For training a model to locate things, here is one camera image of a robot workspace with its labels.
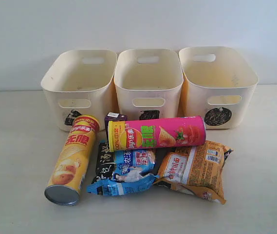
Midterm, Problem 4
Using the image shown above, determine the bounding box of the pink chips can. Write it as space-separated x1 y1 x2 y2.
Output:
108 116 206 152

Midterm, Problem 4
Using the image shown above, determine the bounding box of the purple juice carton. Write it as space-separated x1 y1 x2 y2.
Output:
104 112 128 138

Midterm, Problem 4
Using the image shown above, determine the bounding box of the blue instant noodle bag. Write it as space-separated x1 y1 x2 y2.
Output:
87 142 157 196

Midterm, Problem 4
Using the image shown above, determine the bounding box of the orange instant noodle bag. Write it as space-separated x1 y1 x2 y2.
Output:
154 140 233 205

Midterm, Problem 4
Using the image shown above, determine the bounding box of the yellow chips can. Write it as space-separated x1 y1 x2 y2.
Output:
44 115 100 206

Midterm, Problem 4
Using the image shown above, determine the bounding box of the middle cream plastic bin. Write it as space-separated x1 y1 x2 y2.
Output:
114 49 184 120

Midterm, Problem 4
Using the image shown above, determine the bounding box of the cream plastic bin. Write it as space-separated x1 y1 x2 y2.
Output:
114 49 184 120
40 50 118 131
179 46 259 129

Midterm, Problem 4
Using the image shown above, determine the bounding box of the left cream plastic bin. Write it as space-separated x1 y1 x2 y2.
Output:
40 50 118 131

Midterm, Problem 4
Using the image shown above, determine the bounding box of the right cream plastic bin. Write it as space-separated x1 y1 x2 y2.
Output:
179 46 259 129

